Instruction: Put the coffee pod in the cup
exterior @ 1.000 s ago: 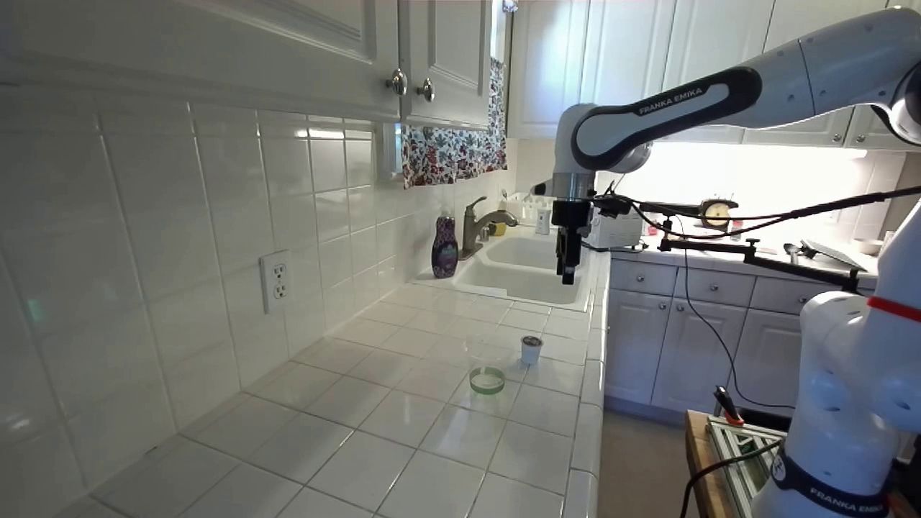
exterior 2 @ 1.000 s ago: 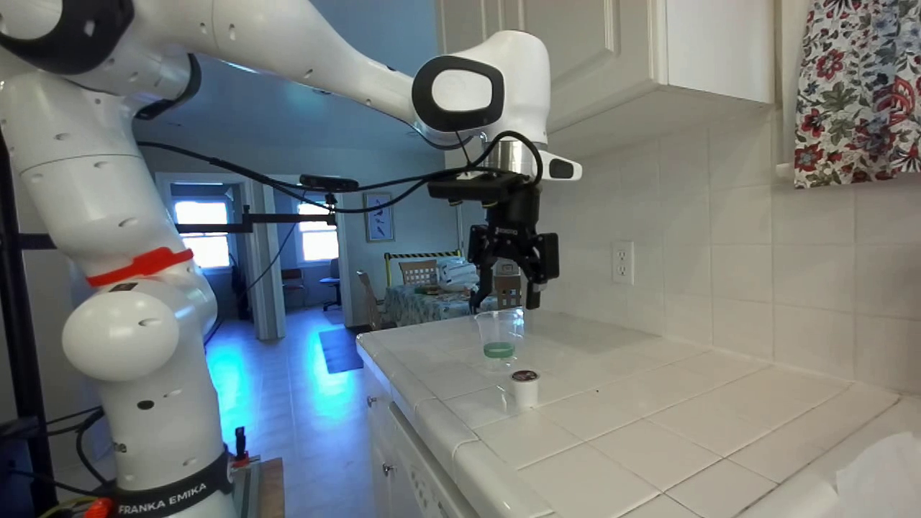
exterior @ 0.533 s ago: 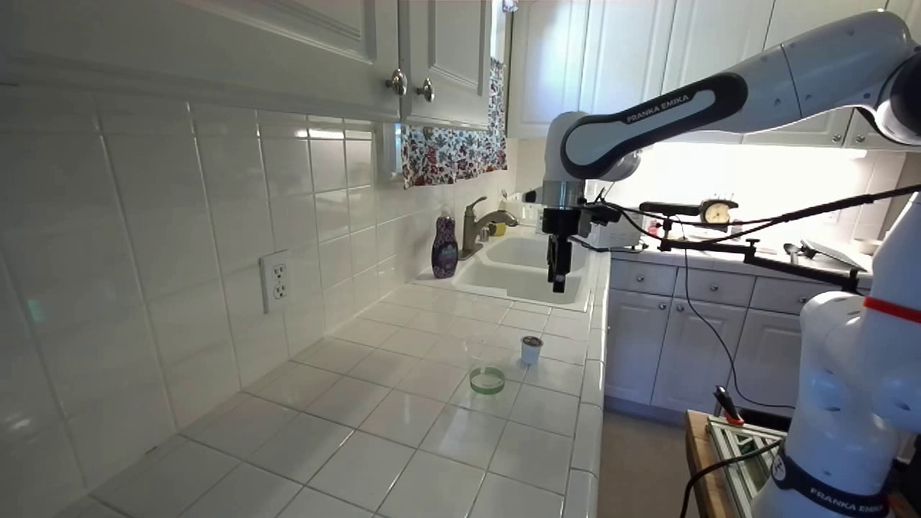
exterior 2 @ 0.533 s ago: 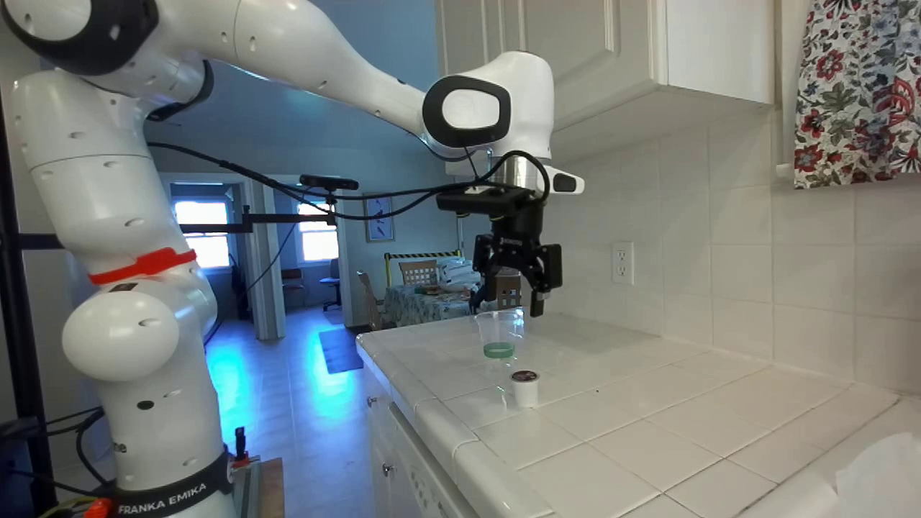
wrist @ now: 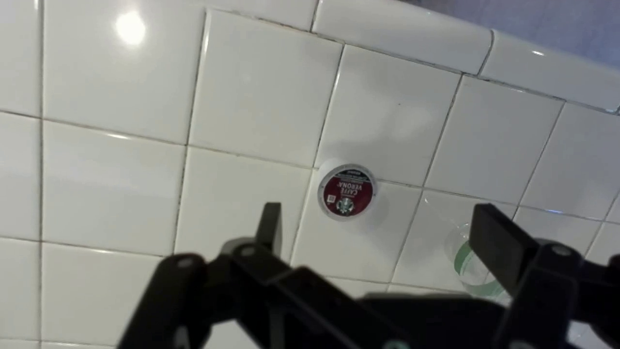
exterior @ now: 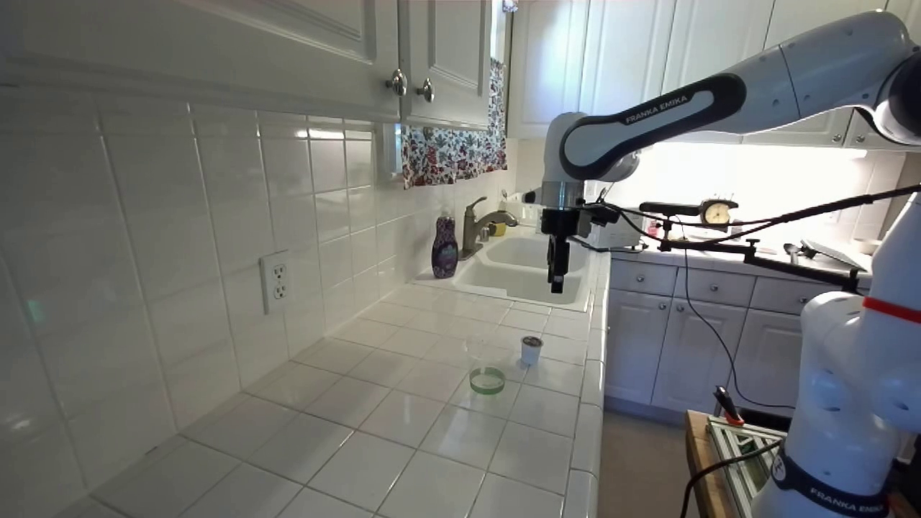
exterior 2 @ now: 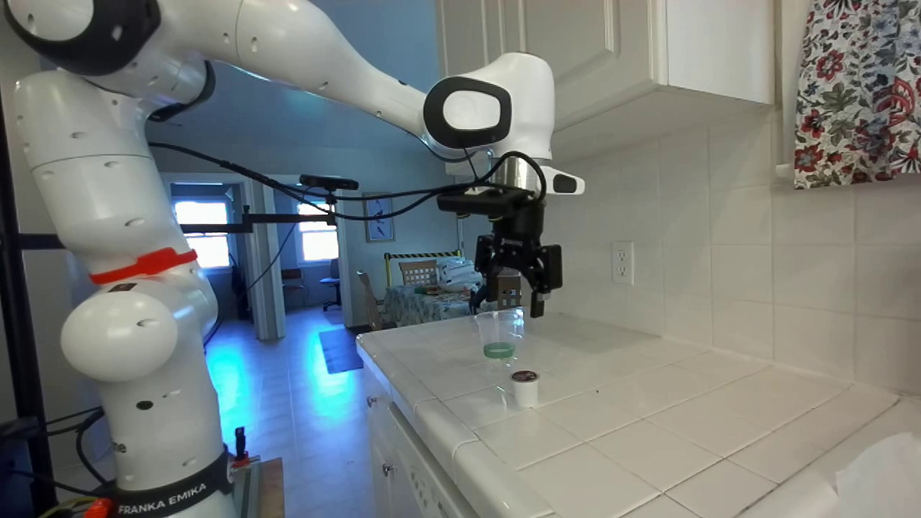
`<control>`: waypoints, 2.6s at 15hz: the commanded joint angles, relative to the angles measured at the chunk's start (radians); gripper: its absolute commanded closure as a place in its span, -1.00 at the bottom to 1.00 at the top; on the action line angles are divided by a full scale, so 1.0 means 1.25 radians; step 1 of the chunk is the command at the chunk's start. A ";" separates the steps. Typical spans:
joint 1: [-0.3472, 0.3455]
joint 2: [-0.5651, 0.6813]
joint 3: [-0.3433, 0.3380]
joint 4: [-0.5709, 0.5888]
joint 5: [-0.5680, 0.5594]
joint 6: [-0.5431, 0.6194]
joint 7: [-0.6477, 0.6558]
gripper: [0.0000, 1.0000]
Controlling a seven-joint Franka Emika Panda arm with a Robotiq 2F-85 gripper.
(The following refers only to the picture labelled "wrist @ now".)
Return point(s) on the clear cup with green rim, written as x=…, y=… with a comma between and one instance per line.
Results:
x=460, y=261

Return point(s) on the coffee pod with maroon lid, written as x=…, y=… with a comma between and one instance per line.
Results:
x=348, y=191

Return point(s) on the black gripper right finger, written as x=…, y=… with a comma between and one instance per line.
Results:
x=555, y=292

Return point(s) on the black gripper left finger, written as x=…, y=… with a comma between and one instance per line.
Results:
x=214, y=303

